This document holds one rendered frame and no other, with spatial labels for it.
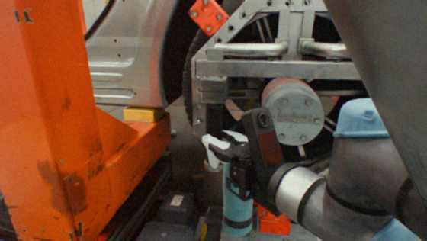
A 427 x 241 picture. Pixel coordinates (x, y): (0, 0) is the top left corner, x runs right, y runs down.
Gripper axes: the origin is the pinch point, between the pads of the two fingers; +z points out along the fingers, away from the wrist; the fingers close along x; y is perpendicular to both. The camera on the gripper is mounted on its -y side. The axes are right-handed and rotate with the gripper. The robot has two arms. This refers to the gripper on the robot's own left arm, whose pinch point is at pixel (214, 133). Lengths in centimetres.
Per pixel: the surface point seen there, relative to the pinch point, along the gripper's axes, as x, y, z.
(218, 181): 65, 83, 86
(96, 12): 92, -55, 529
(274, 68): 9.2, -13.8, -7.0
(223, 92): 0.5, -9.4, -2.5
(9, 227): -47, 45, 60
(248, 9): 18.1, -25.6, 10.5
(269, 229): 24.6, 41.3, 3.1
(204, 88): -2.2, -10.2, 0.1
